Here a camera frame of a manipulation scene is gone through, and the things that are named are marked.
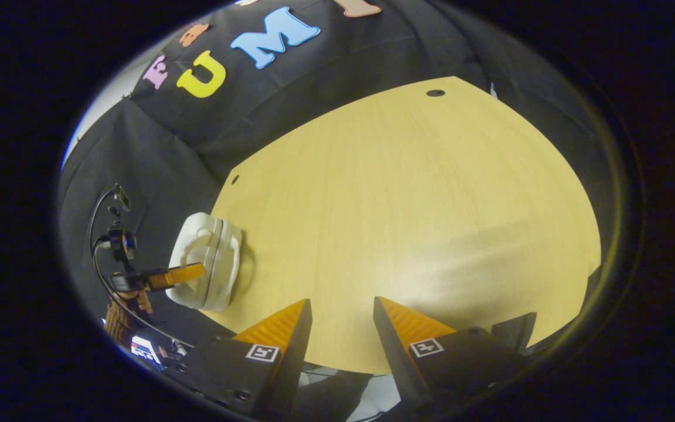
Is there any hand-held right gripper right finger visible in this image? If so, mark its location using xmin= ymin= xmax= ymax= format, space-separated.
xmin=373 ymin=297 xmax=526 ymax=416

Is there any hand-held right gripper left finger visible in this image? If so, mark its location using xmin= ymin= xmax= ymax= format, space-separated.
xmin=165 ymin=299 xmax=313 ymax=418

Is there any white suitcase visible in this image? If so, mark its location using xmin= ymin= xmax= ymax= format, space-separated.
xmin=165 ymin=212 xmax=244 ymax=313

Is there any white printed object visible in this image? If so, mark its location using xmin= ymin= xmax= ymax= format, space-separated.
xmin=129 ymin=334 xmax=165 ymax=367

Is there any black backdrop cloth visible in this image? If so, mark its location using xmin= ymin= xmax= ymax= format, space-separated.
xmin=59 ymin=0 xmax=608 ymax=329

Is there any black cable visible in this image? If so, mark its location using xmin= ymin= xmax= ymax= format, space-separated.
xmin=88 ymin=186 xmax=197 ymax=349

